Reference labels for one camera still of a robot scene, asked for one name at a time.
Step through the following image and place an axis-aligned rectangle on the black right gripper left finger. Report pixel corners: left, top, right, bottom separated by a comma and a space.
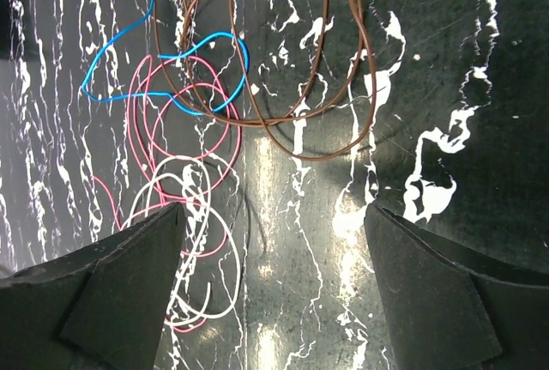
1, 203, 185, 369

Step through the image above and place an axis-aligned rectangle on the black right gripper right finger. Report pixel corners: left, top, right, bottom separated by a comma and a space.
365, 205, 548, 369

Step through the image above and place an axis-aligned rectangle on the blue cable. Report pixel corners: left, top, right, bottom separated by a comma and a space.
81, 0, 250, 116

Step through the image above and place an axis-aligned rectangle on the pink cable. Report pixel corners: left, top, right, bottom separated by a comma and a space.
92, 54, 244, 334

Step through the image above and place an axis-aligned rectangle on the brown cable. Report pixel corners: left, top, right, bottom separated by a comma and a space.
153, 0, 377, 161

